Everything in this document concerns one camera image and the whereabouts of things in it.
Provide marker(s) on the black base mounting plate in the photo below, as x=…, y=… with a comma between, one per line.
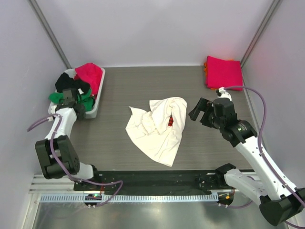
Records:
x=165, y=182

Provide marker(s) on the crumpled pink t-shirt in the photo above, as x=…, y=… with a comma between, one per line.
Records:
x=91, y=74

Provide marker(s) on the crumpled green t-shirt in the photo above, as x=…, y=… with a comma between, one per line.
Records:
x=85, y=99

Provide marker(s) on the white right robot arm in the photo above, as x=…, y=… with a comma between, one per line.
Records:
x=276, y=196

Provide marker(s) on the crumpled black t-shirt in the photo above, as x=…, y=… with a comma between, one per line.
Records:
x=65, y=82

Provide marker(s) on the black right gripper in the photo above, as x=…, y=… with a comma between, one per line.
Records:
x=201, y=106

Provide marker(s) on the white slotted cable duct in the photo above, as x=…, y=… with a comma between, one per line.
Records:
x=96, y=198

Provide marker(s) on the white plastic laundry basket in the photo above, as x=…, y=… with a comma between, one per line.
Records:
x=93, y=112

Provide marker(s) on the white printed t-shirt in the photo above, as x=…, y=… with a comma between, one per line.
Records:
x=158, y=132

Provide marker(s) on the right aluminium frame post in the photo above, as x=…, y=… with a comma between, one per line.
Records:
x=272, y=9

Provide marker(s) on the aluminium front rail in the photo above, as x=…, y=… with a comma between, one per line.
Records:
x=40, y=184

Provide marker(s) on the left aluminium frame post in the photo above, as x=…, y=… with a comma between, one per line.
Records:
x=49, y=32

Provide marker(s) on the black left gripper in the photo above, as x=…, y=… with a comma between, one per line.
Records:
x=82, y=115

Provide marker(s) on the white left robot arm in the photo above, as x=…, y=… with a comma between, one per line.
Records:
x=56, y=154

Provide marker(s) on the aluminium frame post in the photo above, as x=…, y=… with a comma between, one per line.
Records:
x=272, y=9
x=49, y=32

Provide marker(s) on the folded pink t-shirt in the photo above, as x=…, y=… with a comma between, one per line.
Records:
x=223, y=73

